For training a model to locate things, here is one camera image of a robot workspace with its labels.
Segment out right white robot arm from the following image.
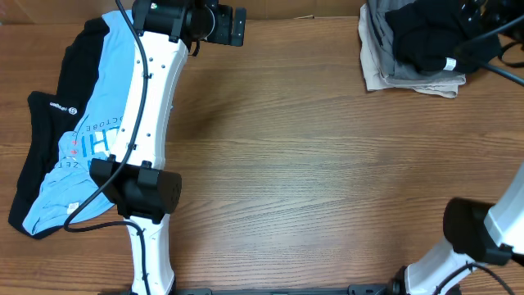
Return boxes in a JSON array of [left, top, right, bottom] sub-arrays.
[[377, 1, 523, 294]]

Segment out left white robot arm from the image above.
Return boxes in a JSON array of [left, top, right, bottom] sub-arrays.
[[90, 0, 246, 294]]

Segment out beige folded garment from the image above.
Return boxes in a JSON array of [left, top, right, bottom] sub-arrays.
[[358, 4, 466, 98]]

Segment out grey folded shorts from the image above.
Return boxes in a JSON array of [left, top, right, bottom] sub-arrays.
[[366, 0, 454, 82]]

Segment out black logo t-shirt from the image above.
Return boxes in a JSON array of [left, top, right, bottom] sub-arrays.
[[8, 17, 110, 236]]

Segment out light blue printed t-shirt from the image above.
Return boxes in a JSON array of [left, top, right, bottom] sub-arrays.
[[22, 11, 135, 239]]

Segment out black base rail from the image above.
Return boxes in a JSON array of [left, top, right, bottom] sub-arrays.
[[102, 265, 463, 295]]

